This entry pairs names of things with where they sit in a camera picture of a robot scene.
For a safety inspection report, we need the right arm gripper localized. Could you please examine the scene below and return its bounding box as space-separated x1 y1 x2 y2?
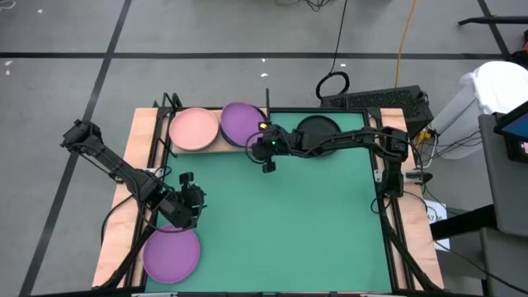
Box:
252 121 292 174

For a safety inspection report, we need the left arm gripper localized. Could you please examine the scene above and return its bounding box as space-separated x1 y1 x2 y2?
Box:
158 172 207 230

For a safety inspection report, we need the black round plate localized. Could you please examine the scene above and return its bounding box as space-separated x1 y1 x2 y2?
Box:
295 115 342 158

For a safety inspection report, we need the beige bowl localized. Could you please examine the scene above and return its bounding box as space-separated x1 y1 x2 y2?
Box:
168 107 220 153

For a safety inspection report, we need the green table mat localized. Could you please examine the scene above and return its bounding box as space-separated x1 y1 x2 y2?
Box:
144 111 393 294

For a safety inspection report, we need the black perforated computer case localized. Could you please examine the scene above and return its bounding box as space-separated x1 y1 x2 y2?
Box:
319 84 435 139

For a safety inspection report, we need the black power adapter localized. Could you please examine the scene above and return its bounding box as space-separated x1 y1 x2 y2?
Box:
405 171 434 185

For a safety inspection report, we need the white paper sheet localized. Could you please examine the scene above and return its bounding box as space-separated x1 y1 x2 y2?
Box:
424 199 451 252

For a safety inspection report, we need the white trash bin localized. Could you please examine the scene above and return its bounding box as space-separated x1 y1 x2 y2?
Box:
430 60 528 161

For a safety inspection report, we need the black beam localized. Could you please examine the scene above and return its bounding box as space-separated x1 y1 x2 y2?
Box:
430 204 498 241

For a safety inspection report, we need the grey cabinet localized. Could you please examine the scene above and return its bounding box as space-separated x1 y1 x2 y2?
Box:
478 113 528 297

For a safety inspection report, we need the black screen device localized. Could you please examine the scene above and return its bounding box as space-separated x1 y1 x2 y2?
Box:
493 100 528 164

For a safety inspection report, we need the black stand leg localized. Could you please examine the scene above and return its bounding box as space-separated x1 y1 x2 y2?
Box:
457 15 528 27

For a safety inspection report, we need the black frame wooden shelf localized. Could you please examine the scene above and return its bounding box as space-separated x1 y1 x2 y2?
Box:
158 88 276 160

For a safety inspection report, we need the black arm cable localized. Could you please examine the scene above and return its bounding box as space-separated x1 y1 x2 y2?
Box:
100 191 139 248

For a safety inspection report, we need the black aluminium table frame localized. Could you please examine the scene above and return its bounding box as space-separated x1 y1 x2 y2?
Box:
92 106 446 297

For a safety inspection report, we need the black cable with loop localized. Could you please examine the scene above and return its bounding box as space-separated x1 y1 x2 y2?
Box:
315 0 351 101

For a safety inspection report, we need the yellow cable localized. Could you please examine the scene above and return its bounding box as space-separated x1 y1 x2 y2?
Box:
394 0 417 88

